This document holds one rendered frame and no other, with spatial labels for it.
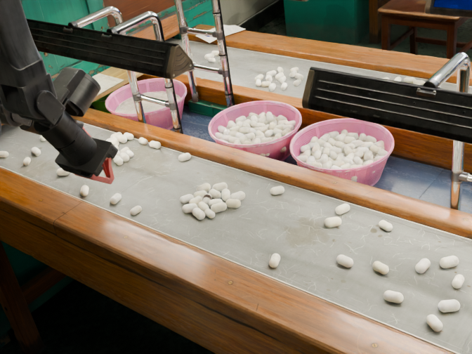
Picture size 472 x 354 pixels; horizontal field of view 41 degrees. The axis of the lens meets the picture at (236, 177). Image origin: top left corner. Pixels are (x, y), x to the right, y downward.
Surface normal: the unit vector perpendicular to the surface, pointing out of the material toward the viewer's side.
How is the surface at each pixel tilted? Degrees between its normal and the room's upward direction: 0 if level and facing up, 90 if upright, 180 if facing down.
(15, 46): 85
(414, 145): 90
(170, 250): 0
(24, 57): 77
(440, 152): 90
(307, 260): 0
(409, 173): 0
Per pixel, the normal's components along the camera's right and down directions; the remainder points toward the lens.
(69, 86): 0.83, 0.21
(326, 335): -0.13, -0.84
